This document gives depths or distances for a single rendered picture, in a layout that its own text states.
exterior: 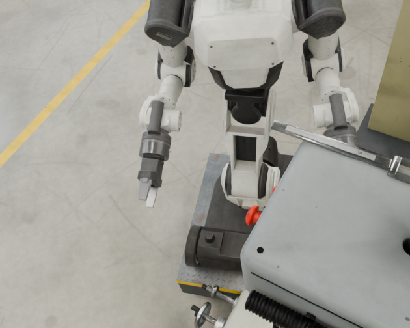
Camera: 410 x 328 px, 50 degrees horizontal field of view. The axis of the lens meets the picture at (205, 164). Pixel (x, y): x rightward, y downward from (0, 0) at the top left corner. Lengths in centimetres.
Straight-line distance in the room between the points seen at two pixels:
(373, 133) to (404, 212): 250
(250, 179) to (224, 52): 60
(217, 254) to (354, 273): 146
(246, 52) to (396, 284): 78
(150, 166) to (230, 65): 36
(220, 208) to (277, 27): 120
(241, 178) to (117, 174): 160
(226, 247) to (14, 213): 169
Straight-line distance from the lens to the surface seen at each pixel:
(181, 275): 228
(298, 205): 70
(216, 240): 209
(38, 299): 295
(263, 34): 122
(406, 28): 262
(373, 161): 75
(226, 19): 122
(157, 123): 128
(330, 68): 148
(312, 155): 75
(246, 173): 166
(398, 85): 288
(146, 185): 124
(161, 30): 128
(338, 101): 127
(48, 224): 314
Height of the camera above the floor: 250
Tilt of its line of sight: 55 degrees down
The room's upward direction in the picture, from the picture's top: 12 degrees counter-clockwise
